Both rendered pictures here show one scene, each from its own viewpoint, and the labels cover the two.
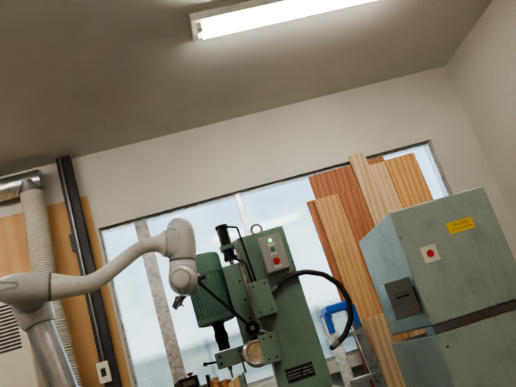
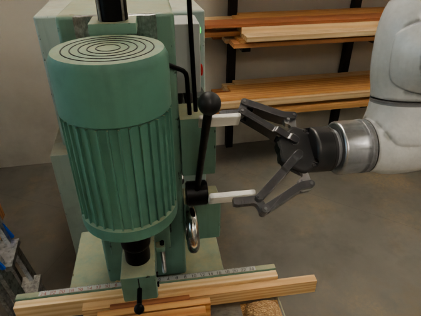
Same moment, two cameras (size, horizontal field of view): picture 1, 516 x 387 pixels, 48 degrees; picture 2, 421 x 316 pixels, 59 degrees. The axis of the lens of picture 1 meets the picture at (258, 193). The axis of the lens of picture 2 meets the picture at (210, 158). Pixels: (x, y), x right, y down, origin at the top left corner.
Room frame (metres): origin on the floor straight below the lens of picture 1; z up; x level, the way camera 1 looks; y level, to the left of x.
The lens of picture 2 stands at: (2.52, 0.90, 1.65)
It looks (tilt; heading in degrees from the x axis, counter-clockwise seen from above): 32 degrees down; 267
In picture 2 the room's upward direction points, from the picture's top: straight up
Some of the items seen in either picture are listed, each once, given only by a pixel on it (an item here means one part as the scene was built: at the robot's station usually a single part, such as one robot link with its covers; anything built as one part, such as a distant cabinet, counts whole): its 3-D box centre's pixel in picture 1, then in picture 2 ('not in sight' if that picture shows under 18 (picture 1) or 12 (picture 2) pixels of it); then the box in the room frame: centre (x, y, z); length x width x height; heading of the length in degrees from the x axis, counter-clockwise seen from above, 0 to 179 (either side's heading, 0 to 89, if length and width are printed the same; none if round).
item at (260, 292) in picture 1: (262, 299); (197, 138); (2.51, 0.12, 1.23); 0.09 x 0.08 x 0.15; 96
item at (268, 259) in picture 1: (273, 253); (185, 54); (2.54, 0.01, 1.40); 0.10 x 0.06 x 0.16; 96
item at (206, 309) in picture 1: (208, 289); (121, 140); (2.64, 0.35, 1.35); 0.18 x 0.18 x 0.31
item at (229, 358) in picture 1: (232, 358); (141, 265); (2.64, 0.33, 1.03); 0.14 x 0.07 x 0.09; 96
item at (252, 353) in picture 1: (256, 352); (192, 227); (2.53, 0.20, 1.02); 0.12 x 0.03 x 0.12; 96
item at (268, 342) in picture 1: (269, 348); (202, 212); (2.51, 0.15, 1.02); 0.09 x 0.07 x 0.12; 6
